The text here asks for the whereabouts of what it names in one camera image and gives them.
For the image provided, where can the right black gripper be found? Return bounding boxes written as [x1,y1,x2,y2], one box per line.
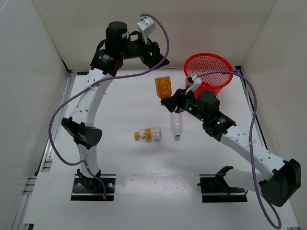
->
[161,86,207,123]

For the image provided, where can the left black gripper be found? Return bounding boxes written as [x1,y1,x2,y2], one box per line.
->
[118,31,168,70]

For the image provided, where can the clear bottle with blue cap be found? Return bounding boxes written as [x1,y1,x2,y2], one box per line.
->
[170,113,183,140]

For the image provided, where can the orange plastic bottle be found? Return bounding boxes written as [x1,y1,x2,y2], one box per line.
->
[155,76,172,99]

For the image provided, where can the clear bottle with yellow cap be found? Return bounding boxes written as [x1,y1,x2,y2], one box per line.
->
[134,126,162,142]

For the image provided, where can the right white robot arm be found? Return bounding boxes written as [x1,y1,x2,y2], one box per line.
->
[161,89,301,207]

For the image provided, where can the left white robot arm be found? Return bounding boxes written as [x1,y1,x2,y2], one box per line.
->
[61,16,169,192]

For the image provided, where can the red mesh plastic bin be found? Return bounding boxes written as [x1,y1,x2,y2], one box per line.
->
[184,53,233,98]

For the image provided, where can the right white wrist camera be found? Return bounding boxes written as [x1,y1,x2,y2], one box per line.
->
[185,74,202,94]

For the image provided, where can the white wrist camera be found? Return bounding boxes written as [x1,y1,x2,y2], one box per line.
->
[137,16,156,44]
[185,74,202,94]

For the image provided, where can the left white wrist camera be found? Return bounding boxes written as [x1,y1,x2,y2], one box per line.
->
[137,16,156,44]

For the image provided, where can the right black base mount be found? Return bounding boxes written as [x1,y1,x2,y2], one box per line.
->
[197,166,248,203]

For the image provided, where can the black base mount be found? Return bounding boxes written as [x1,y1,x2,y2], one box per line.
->
[197,166,248,203]
[71,174,116,202]

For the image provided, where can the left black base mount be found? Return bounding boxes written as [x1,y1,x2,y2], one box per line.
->
[71,174,116,202]

